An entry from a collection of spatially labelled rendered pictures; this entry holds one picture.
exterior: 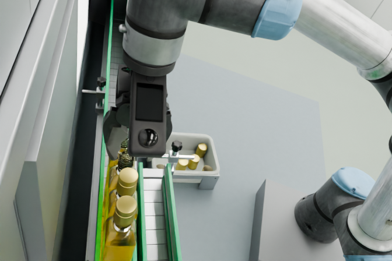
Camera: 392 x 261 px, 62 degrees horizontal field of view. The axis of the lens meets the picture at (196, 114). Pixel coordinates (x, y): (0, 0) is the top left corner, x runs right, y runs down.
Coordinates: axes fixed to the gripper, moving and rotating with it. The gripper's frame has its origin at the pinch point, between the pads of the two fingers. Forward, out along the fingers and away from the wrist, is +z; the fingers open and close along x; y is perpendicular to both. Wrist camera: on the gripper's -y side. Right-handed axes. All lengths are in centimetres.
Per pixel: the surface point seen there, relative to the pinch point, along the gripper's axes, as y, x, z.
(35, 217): -9.5, 13.2, 1.6
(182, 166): 29, -22, 40
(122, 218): -7.3, 1.0, 6.5
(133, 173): 0.3, -0.9, 4.7
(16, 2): 1.2, 15.3, -24.6
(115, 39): 90, 0, 33
